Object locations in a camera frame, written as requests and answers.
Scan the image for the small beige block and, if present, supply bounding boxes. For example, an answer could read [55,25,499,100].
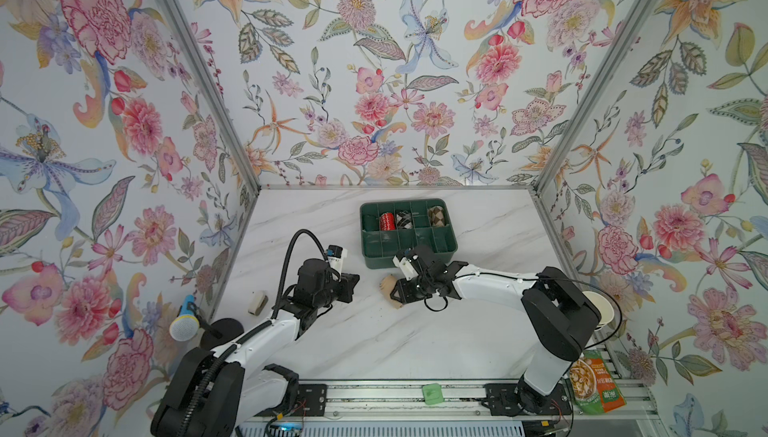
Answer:
[247,291,269,317]

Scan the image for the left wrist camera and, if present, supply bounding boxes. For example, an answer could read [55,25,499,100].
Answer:
[326,245,348,275]

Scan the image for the red rolled sock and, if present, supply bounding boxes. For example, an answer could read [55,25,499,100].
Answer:
[379,212,397,232]

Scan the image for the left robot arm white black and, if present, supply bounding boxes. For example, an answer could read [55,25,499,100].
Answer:
[150,258,360,436]

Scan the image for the left black corrugated cable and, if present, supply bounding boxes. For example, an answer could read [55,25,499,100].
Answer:
[176,229,328,437]

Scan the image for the brown checkered rolled sock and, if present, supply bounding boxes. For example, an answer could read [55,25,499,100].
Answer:
[427,205,447,227]

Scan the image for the blue white toy microphone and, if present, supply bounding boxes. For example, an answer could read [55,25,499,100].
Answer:
[168,295,200,342]

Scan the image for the green sticky tag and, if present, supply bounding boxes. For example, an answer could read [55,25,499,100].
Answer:
[421,383,445,406]

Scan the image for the stacked paper cups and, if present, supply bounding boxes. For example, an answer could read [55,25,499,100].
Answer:
[584,291,616,330]

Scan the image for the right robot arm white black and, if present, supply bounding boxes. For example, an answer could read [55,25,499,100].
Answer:
[380,245,612,402]

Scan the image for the green divided organizer tray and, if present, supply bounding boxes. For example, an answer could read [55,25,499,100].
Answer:
[359,199,459,270]

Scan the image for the striped tan maroon purple sock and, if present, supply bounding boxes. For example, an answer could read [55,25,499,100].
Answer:
[380,275,402,308]

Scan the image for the black round stand base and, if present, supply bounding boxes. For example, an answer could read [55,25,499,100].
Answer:
[199,318,244,350]

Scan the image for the green snack packet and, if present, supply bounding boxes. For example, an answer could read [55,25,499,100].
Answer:
[568,350,626,415]

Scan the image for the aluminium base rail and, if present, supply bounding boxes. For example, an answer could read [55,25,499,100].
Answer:
[146,378,661,423]

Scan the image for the black white argyle rolled sock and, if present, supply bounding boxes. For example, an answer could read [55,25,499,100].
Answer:
[394,210,414,230]

